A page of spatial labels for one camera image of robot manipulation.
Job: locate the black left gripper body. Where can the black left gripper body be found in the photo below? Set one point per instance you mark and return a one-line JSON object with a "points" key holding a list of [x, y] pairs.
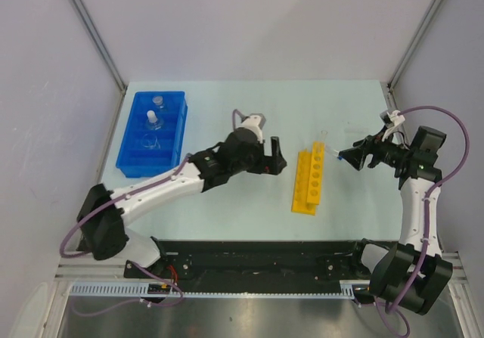
{"points": [[257, 162]]}

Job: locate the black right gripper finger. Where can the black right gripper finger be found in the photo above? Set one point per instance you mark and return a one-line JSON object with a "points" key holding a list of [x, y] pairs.
{"points": [[354, 156], [360, 144]]}

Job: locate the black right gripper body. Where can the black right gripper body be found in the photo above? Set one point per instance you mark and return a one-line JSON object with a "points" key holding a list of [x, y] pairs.
{"points": [[385, 151]]}

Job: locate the blue capped small tube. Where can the blue capped small tube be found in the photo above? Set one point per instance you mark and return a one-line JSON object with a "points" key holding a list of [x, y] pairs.
{"points": [[332, 152]]}

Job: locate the yellow test tube rack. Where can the yellow test tube rack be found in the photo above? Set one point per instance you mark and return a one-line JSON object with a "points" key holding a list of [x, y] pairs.
{"points": [[308, 180]]}

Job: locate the clear glass test tube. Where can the clear glass test tube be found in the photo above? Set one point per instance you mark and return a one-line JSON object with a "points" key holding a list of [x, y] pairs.
{"points": [[321, 139]]}

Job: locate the blue divided plastic bin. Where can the blue divided plastic bin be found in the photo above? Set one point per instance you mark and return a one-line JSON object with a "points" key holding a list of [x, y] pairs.
{"points": [[154, 133]]}

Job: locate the clear glass beaker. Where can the clear glass beaker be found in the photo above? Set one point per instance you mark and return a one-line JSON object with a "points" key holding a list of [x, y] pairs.
{"points": [[150, 142]]}

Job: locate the glass flask with white stopper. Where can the glass flask with white stopper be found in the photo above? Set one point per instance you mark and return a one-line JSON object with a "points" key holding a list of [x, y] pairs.
{"points": [[153, 121]]}

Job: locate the small clear glass flask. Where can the small clear glass flask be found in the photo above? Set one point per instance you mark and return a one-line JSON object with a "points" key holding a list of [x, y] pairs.
{"points": [[158, 102]]}

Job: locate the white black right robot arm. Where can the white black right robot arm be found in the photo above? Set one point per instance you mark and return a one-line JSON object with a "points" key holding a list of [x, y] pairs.
{"points": [[412, 273]]}

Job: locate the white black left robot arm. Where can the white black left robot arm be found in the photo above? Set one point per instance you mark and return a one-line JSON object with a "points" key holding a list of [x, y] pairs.
{"points": [[106, 215]]}

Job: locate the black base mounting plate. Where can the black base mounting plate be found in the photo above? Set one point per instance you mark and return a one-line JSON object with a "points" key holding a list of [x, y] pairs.
{"points": [[259, 264]]}

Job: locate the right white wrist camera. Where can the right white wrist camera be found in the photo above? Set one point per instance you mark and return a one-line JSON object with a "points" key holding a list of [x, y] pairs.
{"points": [[391, 120]]}

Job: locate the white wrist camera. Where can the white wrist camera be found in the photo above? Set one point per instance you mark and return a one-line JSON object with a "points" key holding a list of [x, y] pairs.
{"points": [[391, 120], [255, 122]]}

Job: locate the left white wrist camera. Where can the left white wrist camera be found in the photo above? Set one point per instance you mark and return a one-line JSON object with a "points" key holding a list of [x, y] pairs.
{"points": [[255, 122]]}

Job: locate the white slotted cable duct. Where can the white slotted cable duct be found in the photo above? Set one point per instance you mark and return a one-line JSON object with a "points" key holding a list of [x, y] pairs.
{"points": [[332, 290]]}

